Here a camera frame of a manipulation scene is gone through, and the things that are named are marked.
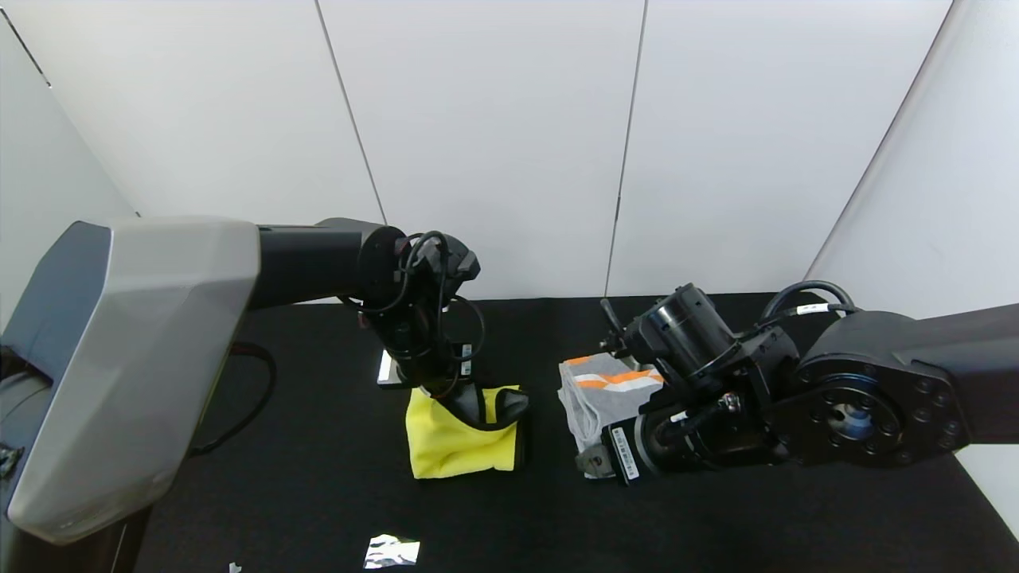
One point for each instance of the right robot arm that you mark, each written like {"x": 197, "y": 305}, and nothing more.
{"x": 915, "y": 382}

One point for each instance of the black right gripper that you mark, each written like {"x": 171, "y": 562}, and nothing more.
{"x": 622, "y": 454}

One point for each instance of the grey towel with orange stripes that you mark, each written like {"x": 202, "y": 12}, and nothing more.
{"x": 593, "y": 406}

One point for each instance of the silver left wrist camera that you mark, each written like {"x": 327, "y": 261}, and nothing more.
{"x": 386, "y": 370}

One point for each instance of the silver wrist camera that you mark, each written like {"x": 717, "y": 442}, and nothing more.
{"x": 617, "y": 342}
{"x": 386, "y": 370}

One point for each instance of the black fabric table cover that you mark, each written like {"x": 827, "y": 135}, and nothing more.
{"x": 716, "y": 525}

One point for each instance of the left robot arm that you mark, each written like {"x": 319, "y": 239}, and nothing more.
{"x": 159, "y": 318}

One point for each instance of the yellow microfibre towel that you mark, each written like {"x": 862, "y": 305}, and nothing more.
{"x": 446, "y": 446}

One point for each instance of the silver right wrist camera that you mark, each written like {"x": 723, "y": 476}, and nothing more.
{"x": 617, "y": 342}

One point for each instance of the crumpled silver foil scrap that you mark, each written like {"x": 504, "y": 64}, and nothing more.
{"x": 392, "y": 551}

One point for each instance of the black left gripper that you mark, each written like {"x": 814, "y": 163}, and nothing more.
{"x": 464, "y": 360}

